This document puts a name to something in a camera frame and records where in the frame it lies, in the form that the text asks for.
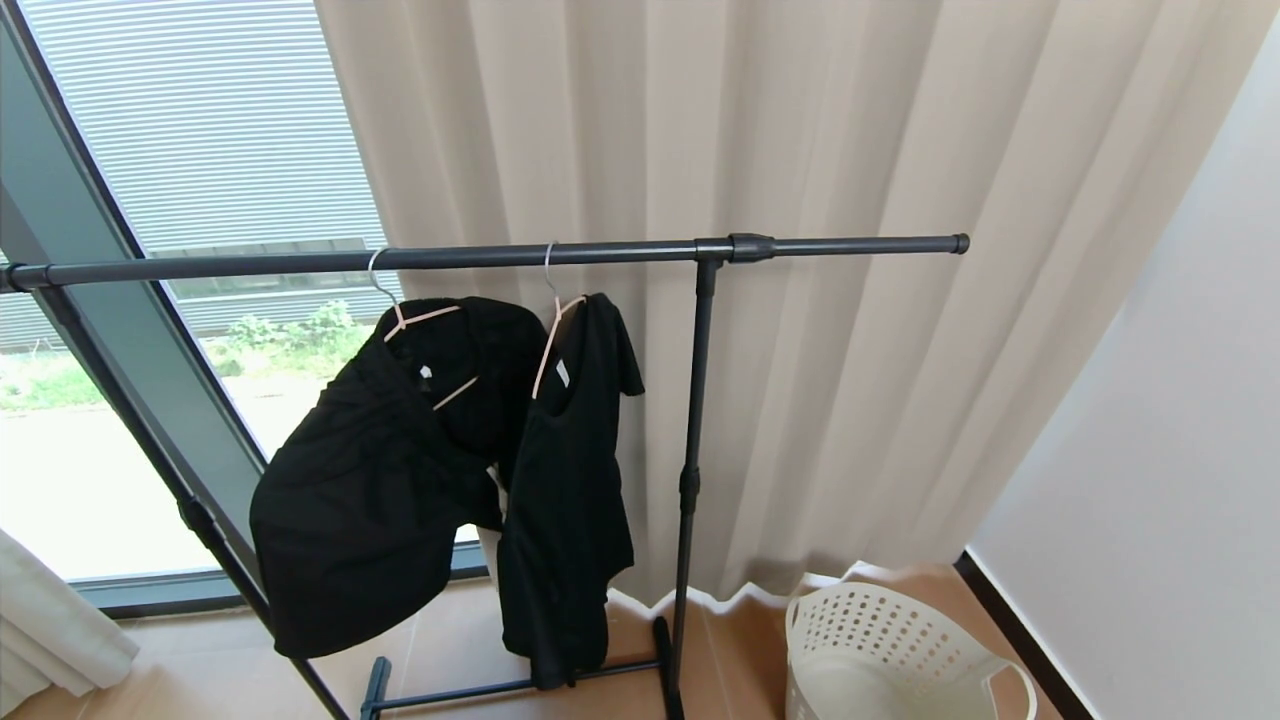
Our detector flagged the pink clothes hanger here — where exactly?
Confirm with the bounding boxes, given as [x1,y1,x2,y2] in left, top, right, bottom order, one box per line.
[367,248,481,413]
[530,242,589,401]

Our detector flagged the black garment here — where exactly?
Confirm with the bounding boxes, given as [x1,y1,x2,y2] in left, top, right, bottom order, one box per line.
[495,292,646,691]

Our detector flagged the black shorts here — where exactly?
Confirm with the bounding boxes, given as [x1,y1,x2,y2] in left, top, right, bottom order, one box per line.
[248,295,549,661]

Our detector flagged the black clothes rack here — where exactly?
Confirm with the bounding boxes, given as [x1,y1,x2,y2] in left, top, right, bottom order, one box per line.
[0,233,971,720]

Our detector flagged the white laundry basket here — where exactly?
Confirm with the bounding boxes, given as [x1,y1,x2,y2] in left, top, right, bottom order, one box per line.
[783,582,1039,720]

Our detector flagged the beige curtain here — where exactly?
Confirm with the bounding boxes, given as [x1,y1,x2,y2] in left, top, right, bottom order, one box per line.
[315,0,1280,609]
[0,528,141,706]

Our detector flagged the window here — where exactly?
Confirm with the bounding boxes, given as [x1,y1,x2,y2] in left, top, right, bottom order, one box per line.
[0,0,491,616]

